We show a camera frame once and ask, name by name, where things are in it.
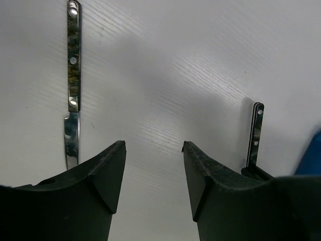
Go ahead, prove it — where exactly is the silver fork black handle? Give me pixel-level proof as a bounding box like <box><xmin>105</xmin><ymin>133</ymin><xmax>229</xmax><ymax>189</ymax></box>
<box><xmin>246</xmin><ymin>102</ymin><xmax>264</xmax><ymax>168</ymax></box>

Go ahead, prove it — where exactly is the blue satin napkin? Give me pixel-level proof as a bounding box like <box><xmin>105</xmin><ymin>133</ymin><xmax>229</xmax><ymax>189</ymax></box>
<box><xmin>294</xmin><ymin>129</ymin><xmax>320</xmax><ymax>176</ymax></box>

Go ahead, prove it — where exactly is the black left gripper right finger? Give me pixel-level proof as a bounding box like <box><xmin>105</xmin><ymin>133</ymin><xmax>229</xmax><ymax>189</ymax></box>
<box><xmin>182</xmin><ymin>141</ymin><xmax>320</xmax><ymax>240</ymax></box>

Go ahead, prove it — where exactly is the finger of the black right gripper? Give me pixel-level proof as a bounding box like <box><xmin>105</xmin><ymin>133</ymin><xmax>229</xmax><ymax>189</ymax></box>
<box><xmin>241</xmin><ymin>166</ymin><xmax>273</xmax><ymax>181</ymax></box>

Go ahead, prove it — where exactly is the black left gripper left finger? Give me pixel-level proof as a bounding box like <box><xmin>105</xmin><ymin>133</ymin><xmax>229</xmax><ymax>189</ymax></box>
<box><xmin>1</xmin><ymin>141</ymin><xmax>126</xmax><ymax>240</ymax></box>

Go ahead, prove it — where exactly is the silver knife black handle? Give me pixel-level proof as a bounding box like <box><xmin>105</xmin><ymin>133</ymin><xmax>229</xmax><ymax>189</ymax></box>
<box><xmin>64</xmin><ymin>1</ymin><xmax>82</xmax><ymax>170</ymax></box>

